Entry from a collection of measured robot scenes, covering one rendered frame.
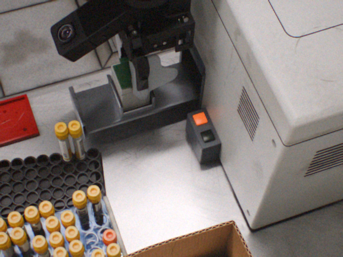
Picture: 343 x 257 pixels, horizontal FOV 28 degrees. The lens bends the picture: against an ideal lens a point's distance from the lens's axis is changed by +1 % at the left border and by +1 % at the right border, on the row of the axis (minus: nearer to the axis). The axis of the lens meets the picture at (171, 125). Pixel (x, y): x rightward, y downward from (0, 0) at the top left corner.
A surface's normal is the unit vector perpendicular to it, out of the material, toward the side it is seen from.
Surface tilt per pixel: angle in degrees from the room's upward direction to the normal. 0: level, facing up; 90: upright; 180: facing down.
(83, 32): 30
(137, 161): 0
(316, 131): 89
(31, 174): 0
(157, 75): 81
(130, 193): 0
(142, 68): 69
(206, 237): 86
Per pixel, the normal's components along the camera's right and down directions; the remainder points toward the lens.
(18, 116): 0.03, -0.47
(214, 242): 0.33, 0.83
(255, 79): -0.94, 0.29
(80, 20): -0.44, -0.26
